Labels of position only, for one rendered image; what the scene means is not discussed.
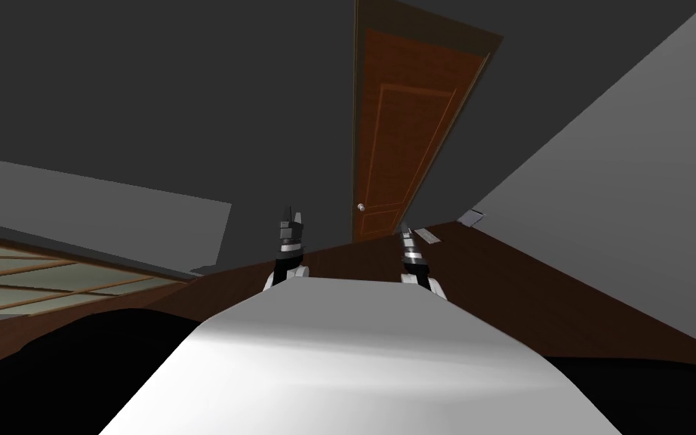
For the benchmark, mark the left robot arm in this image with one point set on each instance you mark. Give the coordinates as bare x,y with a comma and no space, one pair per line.
288,261

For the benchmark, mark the brown wooden door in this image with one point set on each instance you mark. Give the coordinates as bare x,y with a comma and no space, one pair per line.
402,139

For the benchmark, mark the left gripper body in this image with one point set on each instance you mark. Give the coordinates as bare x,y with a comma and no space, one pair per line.
291,231

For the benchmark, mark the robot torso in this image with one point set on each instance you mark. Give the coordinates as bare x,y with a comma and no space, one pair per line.
354,362

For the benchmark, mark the window with wooden bars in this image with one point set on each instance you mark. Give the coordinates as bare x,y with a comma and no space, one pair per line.
34,278

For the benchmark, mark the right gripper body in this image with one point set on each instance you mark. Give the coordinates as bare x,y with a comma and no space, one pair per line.
406,229

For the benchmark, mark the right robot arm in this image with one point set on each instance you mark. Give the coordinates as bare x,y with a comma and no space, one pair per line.
413,266

